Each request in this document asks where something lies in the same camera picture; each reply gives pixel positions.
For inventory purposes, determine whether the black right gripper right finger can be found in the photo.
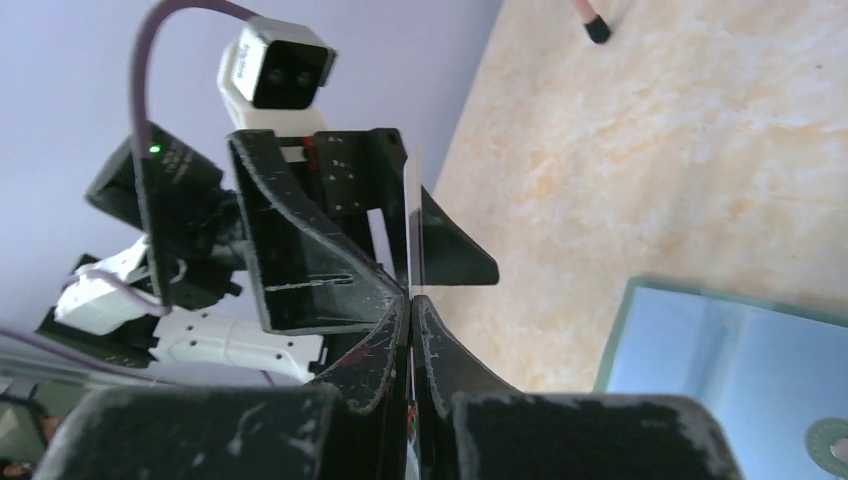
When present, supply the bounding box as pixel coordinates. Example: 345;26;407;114
410;295;518;479

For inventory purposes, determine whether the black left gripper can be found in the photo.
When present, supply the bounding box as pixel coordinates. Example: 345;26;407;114
228;128;499;334

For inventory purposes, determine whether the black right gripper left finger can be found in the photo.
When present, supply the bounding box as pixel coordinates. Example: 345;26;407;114
313;294;409;479

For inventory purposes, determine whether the green card holder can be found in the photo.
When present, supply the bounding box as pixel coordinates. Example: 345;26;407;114
594;277;847;479

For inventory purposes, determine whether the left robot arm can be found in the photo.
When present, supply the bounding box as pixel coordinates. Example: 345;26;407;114
38;127;499;382

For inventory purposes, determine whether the pink music stand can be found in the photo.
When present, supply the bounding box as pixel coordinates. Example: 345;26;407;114
573;0;612;45

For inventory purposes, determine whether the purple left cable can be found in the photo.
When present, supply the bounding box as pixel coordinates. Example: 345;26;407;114
0;0;280;389

